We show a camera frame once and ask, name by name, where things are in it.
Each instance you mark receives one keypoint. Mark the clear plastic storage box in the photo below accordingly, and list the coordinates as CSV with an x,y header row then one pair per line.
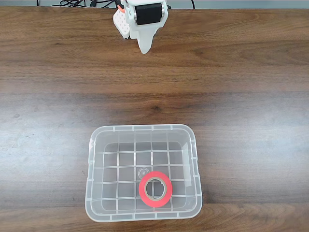
x,y
111,174

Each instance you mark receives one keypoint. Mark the red tape roll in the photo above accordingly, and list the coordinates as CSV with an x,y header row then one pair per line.
x,y
155,175

